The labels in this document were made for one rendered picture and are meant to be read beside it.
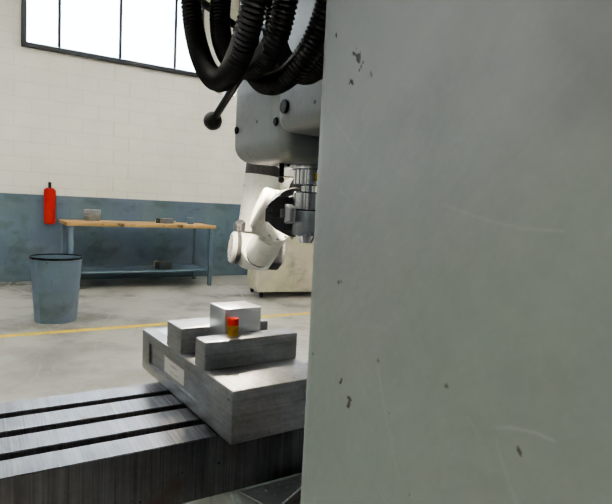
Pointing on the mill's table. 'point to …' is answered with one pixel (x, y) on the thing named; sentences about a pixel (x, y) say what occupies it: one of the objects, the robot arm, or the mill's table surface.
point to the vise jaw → (178, 337)
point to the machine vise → (234, 380)
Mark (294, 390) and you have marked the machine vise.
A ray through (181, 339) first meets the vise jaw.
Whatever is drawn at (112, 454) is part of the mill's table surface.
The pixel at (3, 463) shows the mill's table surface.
